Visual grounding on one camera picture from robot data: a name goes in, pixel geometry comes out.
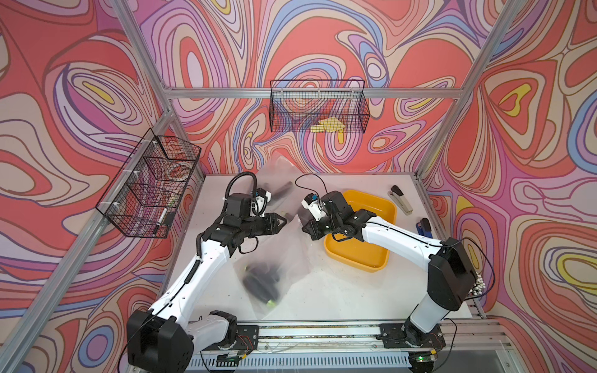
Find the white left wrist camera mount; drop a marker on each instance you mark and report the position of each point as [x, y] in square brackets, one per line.
[260, 202]

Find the yellow plastic tray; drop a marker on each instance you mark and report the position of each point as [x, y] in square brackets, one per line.
[361, 255]

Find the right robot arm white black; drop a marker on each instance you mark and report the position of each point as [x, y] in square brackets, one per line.
[451, 275]

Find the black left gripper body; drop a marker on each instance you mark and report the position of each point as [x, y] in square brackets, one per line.
[253, 227]

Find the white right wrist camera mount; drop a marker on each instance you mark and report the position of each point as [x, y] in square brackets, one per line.
[311, 202]

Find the aluminium frame post right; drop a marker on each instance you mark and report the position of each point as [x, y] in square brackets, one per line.
[495, 37]

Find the clear zip-top plastic bag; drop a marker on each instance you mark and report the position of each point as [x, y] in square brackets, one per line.
[277, 171]

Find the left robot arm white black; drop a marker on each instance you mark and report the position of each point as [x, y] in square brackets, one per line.
[164, 338]

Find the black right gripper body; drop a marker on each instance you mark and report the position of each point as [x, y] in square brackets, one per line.
[332, 223]

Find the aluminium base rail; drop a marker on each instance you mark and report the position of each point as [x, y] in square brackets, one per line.
[461, 345]

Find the blue black tool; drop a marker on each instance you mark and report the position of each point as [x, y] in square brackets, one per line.
[424, 228]

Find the yellow cloth in basket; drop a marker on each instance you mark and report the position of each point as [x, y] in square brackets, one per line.
[328, 125]

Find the grey black stapler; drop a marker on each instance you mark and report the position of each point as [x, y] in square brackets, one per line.
[398, 197]

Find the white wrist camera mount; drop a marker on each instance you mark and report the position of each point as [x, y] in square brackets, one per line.
[311, 202]
[260, 202]

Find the aluminium frame post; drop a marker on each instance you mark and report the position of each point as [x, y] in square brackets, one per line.
[495, 37]
[82, 91]

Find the black wire basket wall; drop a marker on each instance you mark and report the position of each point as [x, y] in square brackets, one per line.
[144, 200]
[296, 104]

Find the black wire basket left wall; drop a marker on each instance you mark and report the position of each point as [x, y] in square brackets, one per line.
[144, 200]

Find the black wire basket back wall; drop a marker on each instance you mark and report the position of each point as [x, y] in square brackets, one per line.
[296, 104]

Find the aluminium frame post left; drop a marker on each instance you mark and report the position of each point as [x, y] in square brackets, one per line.
[82, 91]

